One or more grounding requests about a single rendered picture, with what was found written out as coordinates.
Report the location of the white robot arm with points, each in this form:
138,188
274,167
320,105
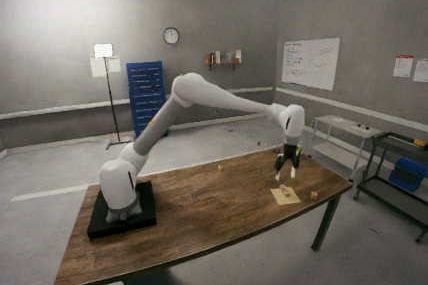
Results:
116,179

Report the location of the beige square mat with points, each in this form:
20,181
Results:
281,200

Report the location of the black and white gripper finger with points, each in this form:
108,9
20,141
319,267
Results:
295,165
281,164

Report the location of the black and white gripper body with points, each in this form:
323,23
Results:
289,148

